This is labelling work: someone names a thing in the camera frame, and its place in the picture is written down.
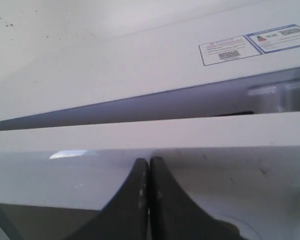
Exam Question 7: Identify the white microwave door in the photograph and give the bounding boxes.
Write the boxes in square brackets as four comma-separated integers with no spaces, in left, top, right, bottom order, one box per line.
[0,112,300,240]

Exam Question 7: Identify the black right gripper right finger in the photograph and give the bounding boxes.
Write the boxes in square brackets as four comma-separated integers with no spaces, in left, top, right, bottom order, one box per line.
[149,157,243,240]

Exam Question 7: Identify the blue bordered warning sticker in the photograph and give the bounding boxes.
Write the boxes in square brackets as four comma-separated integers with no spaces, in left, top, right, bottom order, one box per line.
[198,24,300,66]

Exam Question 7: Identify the white Midea microwave body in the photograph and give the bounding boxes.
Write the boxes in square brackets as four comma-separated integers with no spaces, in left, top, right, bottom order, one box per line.
[0,1,300,131]

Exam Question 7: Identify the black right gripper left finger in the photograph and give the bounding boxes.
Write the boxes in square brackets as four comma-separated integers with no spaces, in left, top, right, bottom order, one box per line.
[66,158,149,240]

